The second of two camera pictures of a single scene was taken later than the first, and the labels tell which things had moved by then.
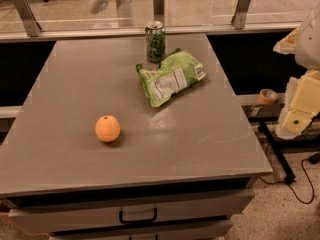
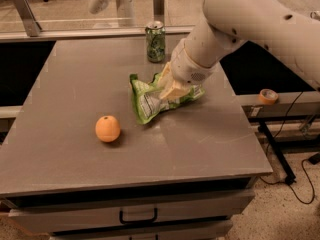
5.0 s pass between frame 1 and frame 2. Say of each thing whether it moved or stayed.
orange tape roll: stayed
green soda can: stayed
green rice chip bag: moved
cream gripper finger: moved
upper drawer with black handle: stayed
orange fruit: stayed
